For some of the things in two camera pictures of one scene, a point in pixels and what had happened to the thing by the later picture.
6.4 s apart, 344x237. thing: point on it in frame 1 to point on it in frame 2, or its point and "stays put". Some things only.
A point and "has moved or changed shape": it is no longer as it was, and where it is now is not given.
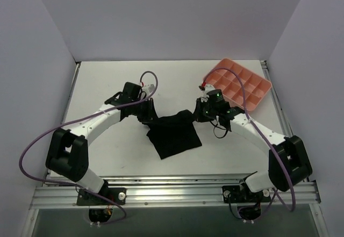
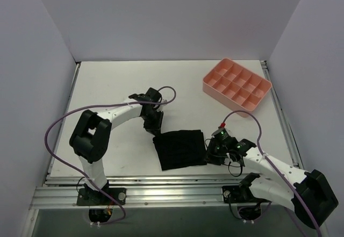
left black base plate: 117,194 stays put
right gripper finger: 196,114 to 209,159
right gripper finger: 199,106 to 210,148
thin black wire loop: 224,128 to 229,162
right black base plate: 235,194 stays put
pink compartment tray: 238,84 stays put
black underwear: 172,134 has moved or changed shape
